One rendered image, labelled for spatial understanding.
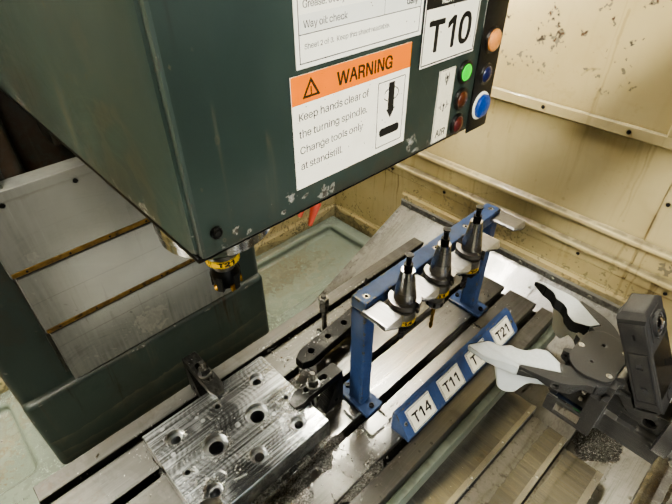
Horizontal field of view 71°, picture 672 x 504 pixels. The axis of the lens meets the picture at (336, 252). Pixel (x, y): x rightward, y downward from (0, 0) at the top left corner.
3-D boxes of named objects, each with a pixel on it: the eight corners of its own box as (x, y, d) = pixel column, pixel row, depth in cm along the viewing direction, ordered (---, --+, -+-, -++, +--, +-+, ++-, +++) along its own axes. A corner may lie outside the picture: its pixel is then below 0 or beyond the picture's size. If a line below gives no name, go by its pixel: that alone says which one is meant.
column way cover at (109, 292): (239, 291, 138) (208, 123, 106) (73, 386, 113) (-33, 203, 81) (229, 283, 141) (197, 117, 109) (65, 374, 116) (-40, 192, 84)
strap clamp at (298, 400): (343, 399, 109) (343, 358, 100) (299, 436, 102) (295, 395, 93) (333, 390, 111) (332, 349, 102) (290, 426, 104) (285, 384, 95)
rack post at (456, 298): (488, 309, 132) (512, 221, 114) (477, 318, 129) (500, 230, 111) (458, 291, 138) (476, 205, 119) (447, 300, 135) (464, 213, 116)
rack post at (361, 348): (383, 404, 108) (391, 313, 90) (367, 419, 105) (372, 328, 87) (352, 378, 114) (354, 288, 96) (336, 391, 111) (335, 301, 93)
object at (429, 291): (444, 292, 93) (445, 289, 92) (427, 305, 90) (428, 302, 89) (416, 275, 97) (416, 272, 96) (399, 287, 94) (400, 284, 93)
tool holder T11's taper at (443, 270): (440, 260, 98) (445, 234, 93) (455, 272, 95) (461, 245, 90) (424, 268, 96) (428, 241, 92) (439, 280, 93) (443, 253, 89)
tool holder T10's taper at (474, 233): (468, 238, 104) (474, 212, 99) (485, 247, 101) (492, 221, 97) (456, 246, 101) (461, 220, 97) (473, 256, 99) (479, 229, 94)
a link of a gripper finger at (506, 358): (462, 393, 53) (548, 406, 51) (471, 359, 49) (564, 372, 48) (461, 371, 55) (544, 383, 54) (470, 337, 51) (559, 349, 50)
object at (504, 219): (529, 224, 111) (529, 222, 110) (517, 234, 108) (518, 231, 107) (502, 212, 115) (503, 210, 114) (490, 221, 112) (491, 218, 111)
